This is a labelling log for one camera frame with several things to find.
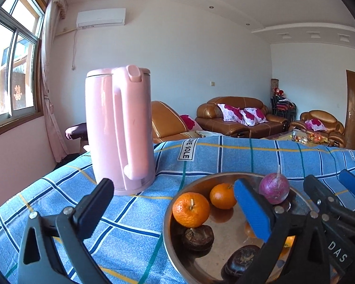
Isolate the purple onion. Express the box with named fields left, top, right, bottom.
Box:
left=258, top=166, right=290, bottom=205

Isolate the brown leather three-seat sofa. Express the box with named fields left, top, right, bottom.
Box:
left=196, top=96, right=289, bottom=139

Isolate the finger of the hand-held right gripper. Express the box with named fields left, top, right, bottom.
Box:
left=303, top=174, right=355, bottom=228
left=340, top=170, right=355, bottom=199

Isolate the red floral pillow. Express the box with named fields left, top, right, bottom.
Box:
left=242, top=107, right=268, bottom=126
left=218, top=103, right=244, bottom=122
left=305, top=119, right=326, bottom=131
left=180, top=114, right=202, bottom=131

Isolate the pink electric kettle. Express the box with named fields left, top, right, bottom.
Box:
left=85, top=64, right=157, bottom=196

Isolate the coffee table with snacks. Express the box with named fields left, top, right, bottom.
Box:
left=268, top=129, right=332, bottom=147

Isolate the dark brown water chestnut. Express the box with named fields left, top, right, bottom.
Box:
left=182, top=225, right=215, bottom=252
left=225, top=245, right=261, bottom=279

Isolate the white air conditioner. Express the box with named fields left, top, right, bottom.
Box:
left=76, top=8, right=127, bottom=30

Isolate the stack of dark chairs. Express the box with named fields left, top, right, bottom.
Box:
left=271, top=88, right=297, bottom=122

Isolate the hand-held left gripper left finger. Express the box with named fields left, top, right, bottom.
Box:
left=17, top=178, right=115, bottom=284

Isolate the dark maroon stool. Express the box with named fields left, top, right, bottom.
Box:
left=65, top=123, right=88, bottom=141

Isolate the blue plaid tablecloth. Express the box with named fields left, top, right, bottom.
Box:
left=0, top=135, right=355, bottom=284

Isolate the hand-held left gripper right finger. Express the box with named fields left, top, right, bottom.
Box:
left=234, top=179, right=341, bottom=284

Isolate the pink curtain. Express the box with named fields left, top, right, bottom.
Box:
left=41, top=0, right=69, bottom=163

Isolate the window with brown frame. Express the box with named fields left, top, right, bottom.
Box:
left=0, top=0, right=47, bottom=138

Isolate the brown leather armchair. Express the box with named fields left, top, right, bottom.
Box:
left=151, top=101, right=202, bottom=144
left=289, top=110, right=346, bottom=148

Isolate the stainless steel bowl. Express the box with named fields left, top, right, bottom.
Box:
left=163, top=172, right=338, bottom=284

